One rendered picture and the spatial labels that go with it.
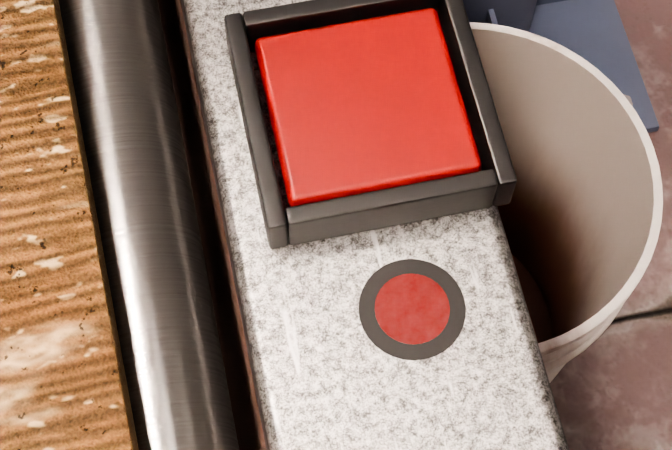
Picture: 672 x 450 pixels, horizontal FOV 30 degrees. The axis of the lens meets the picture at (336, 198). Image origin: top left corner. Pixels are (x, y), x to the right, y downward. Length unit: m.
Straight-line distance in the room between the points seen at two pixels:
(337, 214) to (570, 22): 1.17
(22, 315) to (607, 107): 0.78
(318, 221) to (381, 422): 0.06
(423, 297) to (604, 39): 1.16
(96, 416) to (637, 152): 0.77
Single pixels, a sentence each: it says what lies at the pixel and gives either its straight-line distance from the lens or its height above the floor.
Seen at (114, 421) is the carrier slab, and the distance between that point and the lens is 0.35.
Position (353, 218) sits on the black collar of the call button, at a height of 0.93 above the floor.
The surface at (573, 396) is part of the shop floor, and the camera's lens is 1.35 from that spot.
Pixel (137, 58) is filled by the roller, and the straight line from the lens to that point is 0.42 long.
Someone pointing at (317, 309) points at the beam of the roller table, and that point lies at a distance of 0.37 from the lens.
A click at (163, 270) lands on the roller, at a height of 0.92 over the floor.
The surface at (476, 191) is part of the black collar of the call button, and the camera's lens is 0.38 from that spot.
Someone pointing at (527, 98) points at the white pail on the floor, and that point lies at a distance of 1.14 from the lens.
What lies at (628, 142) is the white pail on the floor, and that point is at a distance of 1.07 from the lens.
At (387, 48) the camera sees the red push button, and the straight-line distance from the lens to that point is 0.40.
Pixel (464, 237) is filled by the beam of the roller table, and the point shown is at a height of 0.92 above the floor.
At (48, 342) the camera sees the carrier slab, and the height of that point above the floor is 0.94.
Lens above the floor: 1.27
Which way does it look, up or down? 65 degrees down
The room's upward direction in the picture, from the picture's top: 1 degrees clockwise
